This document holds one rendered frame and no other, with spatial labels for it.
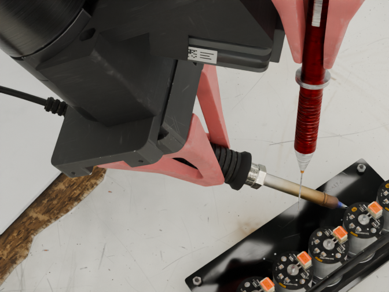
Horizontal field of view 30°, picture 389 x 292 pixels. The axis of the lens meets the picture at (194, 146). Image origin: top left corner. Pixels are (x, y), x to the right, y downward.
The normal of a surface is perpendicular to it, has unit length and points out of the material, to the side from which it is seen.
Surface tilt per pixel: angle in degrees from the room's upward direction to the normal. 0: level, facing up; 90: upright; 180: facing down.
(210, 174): 98
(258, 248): 0
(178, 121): 62
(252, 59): 90
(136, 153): 90
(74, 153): 28
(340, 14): 93
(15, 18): 79
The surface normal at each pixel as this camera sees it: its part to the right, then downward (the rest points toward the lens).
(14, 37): -0.03, 0.81
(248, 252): -0.10, -0.51
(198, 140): 0.96, 0.04
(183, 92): 0.82, -0.14
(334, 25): -0.32, 0.86
